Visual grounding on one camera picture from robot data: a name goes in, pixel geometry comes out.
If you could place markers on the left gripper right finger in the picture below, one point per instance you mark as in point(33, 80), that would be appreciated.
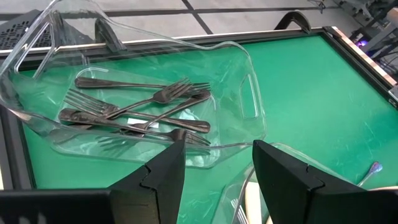
point(289, 193)

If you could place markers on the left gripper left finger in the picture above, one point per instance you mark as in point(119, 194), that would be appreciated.
point(149, 193)

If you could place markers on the pile of mixed forks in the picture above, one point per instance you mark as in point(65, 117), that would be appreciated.
point(161, 97)

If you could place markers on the clear plastic bin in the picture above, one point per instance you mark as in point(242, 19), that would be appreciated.
point(236, 71)
point(231, 189)

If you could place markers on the black table clamp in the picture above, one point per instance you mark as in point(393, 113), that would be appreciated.
point(293, 19)

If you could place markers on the black corner bracket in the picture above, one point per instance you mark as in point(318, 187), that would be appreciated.
point(107, 34)

